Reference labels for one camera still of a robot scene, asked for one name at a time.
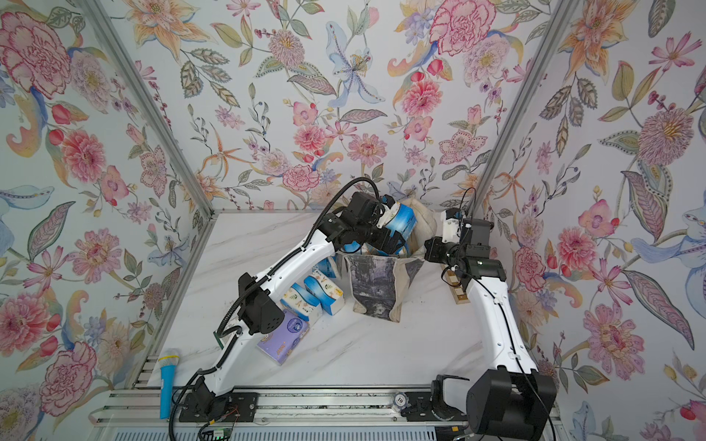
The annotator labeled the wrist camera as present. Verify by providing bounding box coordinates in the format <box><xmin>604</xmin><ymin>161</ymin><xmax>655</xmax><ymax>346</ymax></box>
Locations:
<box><xmin>380</xmin><ymin>195</ymin><xmax>395</xmax><ymax>209</ymax></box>
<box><xmin>441</xmin><ymin>208</ymin><xmax>464</xmax><ymax>244</ymax></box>

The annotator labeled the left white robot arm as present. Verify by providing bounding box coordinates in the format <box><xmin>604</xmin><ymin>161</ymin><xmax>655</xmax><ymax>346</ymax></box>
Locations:
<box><xmin>197</xmin><ymin>190</ymin><xmax>417</xmax><ymax>395</ymax></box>

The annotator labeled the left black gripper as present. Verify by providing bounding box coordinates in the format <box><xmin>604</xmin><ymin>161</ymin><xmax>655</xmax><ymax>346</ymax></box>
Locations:
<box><xmin>352</xmin><ymin>221</ymin><xmax>407</xmax><ymax>250</ymax></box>

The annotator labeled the blue microphone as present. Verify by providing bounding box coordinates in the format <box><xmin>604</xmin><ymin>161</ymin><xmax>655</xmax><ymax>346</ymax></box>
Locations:
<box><xmin>157</xmin><ymin>349</ymin><xmax>180</xmax><ymax>420</ymax></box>

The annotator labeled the metal base rail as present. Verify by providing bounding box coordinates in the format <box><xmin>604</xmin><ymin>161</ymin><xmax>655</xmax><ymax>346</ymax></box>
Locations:
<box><xmin>89</xmin><ymin>386</ymin><xmax>478</xmax><ymax>440</ymax></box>

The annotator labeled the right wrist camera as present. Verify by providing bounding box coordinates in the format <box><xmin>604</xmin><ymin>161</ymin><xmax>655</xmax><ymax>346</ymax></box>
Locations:
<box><xmin>441</xmin><ymin>208</ymin><xmax>464</xmax><ymax>244</ymax></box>

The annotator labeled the wooden chessboard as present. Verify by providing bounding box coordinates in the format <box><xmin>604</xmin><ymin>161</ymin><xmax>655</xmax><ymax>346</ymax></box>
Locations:
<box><xmin>443</xmin><ymin>269</ymin><xmax>470</xmax><ymax>304</ymax></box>

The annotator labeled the aluminium corner post right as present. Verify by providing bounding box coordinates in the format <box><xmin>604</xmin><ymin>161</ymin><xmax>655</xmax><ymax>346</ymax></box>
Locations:
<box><xmin>472</xmin><ymin>0</ymin><xmax>577</xmax><ymax>217</ymax></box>

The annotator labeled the beige canvas bag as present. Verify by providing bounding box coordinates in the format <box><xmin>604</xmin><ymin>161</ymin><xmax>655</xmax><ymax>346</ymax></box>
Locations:
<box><xmin>341</xmin><ymin>198</ymin><xmax>437</xmax><ymax>323</ymax></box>

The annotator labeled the aluminium corner post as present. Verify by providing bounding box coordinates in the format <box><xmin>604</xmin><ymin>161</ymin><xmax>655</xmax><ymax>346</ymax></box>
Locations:
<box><xmin>472</xmin><ymin>0</ymin><xmax>577</xmax><ymax>217</ymax></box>
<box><xmin>76</xmin><ymin>0</ymin><xmax>215</xmax><ymax>217</ymax></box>

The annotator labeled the blue tissue pack by bag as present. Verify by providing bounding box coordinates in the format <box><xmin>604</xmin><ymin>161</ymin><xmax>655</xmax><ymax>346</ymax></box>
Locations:
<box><xmin>315</xmin><ymin>255</ymin><xmax>340</xmax><ymax>279</ymax></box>

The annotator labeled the aluminium corner post left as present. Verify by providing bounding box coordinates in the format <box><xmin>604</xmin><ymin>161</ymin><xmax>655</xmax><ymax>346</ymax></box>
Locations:
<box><xmin>76</xmin><ymin>0</ymin><xmax>215</xmax><ymax>217</ymax></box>

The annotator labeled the green white tissue box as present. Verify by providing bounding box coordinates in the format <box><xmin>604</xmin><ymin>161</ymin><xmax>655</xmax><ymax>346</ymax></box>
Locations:
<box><xmin>213</xmin><ymin>331</ymin><xmax>226</xmax><ymax>350</ymax></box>

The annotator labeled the blue floral tissue pack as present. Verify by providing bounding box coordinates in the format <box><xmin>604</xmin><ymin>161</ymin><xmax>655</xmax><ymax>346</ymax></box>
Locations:
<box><xmin>281</xmin><ymin>283</ymin><xmax>323</xmax><ymax>326</ymax></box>
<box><xmin>303</xmin><ymin>269</ymin><xmax>345</xmax><ymax>316</ymax></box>

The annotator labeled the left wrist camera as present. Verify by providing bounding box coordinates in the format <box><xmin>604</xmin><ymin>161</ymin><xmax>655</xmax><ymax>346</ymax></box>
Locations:
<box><xmin>380</xmin><ymin>195</ymin><xmax>395</xmax><ymax>209</ymax></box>

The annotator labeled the light blue tissue pack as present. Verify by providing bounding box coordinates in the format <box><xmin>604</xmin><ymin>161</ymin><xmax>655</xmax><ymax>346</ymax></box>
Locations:
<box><xmin>378</xmin><ymin>202</ymin><xmax>417</xmax><ymax>241</ymax></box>

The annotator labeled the purple tissue pack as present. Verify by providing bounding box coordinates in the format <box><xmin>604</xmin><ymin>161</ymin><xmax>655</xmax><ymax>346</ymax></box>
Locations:
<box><xmin>257</xmin><ymin>311</ymin><xmax>310</xmax><ymax>366</ymax></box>

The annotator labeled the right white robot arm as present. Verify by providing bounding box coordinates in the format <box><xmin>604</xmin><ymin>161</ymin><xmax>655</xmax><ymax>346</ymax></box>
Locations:
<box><xmin>425</xmin><ymin>209</ymin><xmax>557</xmax><ymax>440</ymax></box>

